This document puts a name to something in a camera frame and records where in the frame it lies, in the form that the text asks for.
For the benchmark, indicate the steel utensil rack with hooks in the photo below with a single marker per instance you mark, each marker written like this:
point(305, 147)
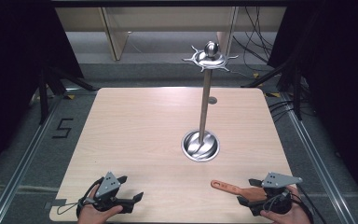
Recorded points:
point(202, 118)

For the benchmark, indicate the grey table grommet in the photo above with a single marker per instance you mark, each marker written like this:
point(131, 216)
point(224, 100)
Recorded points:
point(212, 100)

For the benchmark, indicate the person's right hand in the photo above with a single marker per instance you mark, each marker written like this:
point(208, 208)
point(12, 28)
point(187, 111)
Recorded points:
point(289, 217)

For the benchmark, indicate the person's left hand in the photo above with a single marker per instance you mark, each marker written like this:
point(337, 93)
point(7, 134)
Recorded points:
point(93, 216)

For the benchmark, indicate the black curtain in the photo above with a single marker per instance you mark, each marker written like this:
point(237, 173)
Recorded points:
point(12, 62)
point(338, 77)

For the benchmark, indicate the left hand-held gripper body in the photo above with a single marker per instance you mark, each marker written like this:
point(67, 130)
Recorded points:
point(108, 184)

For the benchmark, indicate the black tripod stand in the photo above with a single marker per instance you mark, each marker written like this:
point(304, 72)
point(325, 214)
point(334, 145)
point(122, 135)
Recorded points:
point(297, 93)
point(43, 102)

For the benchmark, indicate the brown wooden spatula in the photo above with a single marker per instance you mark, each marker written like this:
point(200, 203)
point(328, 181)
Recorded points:
point(227, 187)

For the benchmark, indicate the metal floor rail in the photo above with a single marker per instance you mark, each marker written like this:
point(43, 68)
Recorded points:
point(318, 169)
point(15, 174)

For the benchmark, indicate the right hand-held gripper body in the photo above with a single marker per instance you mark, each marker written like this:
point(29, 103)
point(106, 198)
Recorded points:
point(279, 179)

